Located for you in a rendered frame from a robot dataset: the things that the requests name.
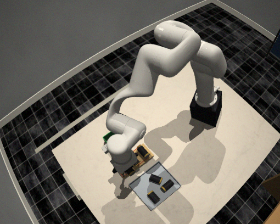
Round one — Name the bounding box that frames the green open-top box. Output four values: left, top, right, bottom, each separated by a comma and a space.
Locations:
103, 132, 115, 142

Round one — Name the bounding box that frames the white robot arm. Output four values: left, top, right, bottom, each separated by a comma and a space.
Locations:
101, 20, 227, 165

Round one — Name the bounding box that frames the tan battery board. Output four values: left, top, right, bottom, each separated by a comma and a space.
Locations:
120, 143, 154, 178

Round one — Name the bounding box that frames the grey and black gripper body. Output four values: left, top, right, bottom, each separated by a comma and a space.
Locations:
112, 150, 138, 173

